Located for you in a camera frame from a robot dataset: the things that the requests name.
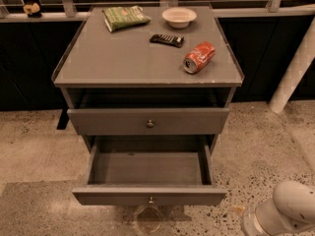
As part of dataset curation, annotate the grey drawer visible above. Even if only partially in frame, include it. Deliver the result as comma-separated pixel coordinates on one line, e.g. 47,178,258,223
68,108,229,135
73,145,226,206

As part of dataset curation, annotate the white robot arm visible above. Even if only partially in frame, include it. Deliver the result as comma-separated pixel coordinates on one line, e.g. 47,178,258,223
241,19,315,236

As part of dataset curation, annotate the grey drawer cabinet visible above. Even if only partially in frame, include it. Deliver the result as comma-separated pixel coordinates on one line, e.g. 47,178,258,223
53,7,243,148

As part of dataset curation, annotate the grey top drawer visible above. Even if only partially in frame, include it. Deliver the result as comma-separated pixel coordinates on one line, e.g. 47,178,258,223
68,108,229,135

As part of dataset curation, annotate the red soda can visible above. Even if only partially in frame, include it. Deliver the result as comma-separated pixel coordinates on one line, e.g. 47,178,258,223
183,41,216,74

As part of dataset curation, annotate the black snack bar wrapper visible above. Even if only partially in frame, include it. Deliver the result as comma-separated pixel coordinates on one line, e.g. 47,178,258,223
150,34,184,48

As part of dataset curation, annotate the white bowl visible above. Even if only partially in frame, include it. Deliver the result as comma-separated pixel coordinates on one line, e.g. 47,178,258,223
162,7,197,29

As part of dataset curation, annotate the green chip bag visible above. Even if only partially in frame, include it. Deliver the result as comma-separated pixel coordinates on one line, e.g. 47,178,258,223
102,6,151,32

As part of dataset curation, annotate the metal window railing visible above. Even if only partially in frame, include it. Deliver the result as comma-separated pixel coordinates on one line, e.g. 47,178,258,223
0,0,315,24

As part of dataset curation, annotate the small yellow black object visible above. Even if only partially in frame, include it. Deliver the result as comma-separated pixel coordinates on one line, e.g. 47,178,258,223
23,2,41,18

